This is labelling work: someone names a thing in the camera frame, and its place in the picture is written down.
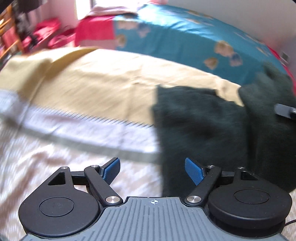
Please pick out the wooden shelf with clutter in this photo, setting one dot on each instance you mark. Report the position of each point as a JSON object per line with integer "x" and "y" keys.
{"x": 16, "y": 34}

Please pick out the small white digital clock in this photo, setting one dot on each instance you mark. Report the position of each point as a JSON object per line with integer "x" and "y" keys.
{"x": 284, "y": 58}

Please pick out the yellow and beige patterned bedsheet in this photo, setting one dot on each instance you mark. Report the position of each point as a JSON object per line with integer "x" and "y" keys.
{"x": 78, "y": 107}

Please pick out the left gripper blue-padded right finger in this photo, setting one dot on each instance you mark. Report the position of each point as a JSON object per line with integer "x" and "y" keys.
{"x": 204, "y": 177}

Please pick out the blue floral folded quilt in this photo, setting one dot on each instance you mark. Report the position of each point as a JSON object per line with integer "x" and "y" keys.
{"x": 194, "y": 39}

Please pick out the dark green knit sweater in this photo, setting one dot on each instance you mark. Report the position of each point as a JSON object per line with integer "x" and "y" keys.
{"x": 196, "y": 123}

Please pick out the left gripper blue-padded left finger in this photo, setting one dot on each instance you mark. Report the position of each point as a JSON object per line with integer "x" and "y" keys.
{"x": 99, "y": 179}

